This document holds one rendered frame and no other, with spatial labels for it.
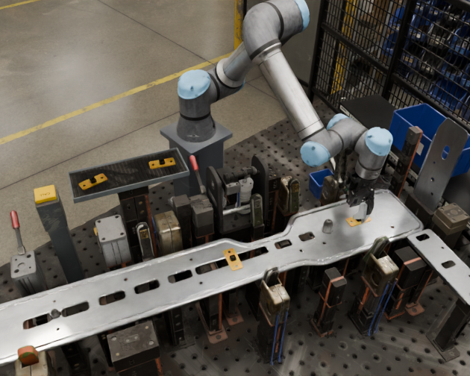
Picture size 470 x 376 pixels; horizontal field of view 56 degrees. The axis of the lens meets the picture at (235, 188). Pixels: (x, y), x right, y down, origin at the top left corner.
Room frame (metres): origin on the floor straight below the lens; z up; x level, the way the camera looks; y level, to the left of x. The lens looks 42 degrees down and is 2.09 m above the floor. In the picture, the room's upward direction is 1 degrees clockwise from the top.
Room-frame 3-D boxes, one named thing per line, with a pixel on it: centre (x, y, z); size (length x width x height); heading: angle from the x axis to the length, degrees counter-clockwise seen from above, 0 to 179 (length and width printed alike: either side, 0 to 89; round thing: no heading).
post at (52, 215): (0.99, 0.58, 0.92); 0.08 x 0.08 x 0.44; 23
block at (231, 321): (0.89, 0.01, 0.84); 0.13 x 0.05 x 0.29; 23
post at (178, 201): (1.03, 0.17, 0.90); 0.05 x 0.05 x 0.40; 23
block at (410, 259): (0.91, -0.57, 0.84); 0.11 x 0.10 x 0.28; 23
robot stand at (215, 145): (1.42, 0.16, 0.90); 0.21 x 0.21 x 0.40; 43
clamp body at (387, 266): (0.85, -0.45, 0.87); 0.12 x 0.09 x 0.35; 23
